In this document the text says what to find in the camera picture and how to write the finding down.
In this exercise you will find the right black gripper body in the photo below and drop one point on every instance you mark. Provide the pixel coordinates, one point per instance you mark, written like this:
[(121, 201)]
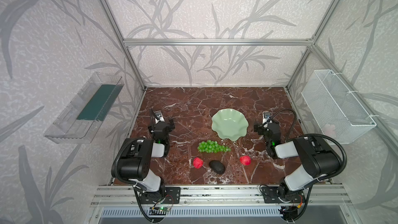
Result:
[(266, 126)]

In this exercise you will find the green fake grape bunch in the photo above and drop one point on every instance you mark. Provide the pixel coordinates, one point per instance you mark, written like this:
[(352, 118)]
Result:
[(212, 147)]

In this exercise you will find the aluminium front rail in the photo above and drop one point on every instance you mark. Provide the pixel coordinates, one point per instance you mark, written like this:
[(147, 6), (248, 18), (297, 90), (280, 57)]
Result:
[(222, 195)]

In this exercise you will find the white wire mesh basket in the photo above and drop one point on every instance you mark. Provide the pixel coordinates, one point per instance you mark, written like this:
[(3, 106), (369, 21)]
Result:
[(331, 102)]

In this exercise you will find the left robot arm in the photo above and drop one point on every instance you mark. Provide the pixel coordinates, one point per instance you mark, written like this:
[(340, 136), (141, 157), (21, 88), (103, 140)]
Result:
[(132, 163)]

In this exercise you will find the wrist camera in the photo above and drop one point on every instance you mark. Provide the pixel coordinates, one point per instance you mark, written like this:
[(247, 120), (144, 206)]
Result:
[(266, 116), (158, 116)]

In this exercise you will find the red fake apple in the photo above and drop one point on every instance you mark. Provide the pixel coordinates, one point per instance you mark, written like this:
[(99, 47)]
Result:
[(245, 160), (198, 163)]

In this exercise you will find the clear plastic wall tray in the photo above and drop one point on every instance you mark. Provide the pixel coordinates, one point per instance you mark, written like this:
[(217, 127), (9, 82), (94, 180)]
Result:
[(80, 121)]

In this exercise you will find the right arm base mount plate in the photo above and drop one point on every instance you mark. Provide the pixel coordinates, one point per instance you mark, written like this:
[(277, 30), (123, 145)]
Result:
[(270, 195)]

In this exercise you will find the green lit circuit board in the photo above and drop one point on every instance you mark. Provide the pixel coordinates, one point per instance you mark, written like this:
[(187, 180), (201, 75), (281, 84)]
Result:
[(163, 210)]

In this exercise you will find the pink object in basket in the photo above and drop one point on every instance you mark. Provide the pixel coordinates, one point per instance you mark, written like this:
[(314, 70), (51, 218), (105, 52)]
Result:
[(329, 130)]

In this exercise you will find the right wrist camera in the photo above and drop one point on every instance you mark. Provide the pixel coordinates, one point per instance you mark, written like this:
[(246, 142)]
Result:
[(266, 116)]

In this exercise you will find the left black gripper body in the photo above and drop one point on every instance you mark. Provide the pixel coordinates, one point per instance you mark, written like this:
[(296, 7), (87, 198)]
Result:
[(160, 124)]

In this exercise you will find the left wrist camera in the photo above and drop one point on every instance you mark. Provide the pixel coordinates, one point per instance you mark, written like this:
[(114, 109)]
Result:
[(158, 116)]

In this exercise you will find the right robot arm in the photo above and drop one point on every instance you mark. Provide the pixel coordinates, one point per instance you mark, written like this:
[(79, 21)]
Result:
[(321, 157)]

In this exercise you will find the light green scalloped fruit bowl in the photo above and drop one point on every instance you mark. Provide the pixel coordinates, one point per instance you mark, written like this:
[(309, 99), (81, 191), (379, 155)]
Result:
[(229, 124)]

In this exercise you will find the dark fake avocado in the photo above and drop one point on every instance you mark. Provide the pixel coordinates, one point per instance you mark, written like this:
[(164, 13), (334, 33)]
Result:
[(217, 167)]

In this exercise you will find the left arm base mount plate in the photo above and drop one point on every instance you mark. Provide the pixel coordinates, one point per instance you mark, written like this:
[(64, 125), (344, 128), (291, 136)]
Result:
[(167, 195)]

